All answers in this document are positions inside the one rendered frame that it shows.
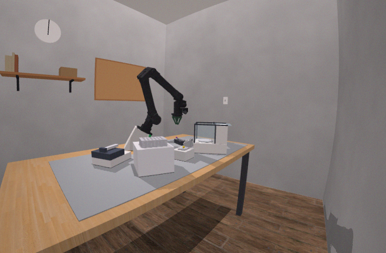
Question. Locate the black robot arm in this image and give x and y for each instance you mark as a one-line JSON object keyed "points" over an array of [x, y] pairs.
{"points": [[152, 116]]}

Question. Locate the grey bench mat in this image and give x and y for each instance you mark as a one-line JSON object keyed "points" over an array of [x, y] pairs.
{"points": [[91, 189]]}

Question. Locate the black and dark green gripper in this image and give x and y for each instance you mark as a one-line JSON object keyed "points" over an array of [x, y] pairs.
{"points": [[176, 115]]}

